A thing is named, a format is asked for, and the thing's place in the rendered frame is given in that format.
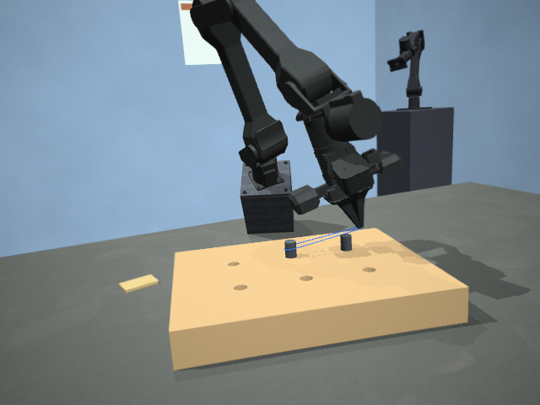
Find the pale yellow flat bar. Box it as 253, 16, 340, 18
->
119, 274, 159, 293

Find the tan wooden board with holes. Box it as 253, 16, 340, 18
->
169, 228, 469, 370

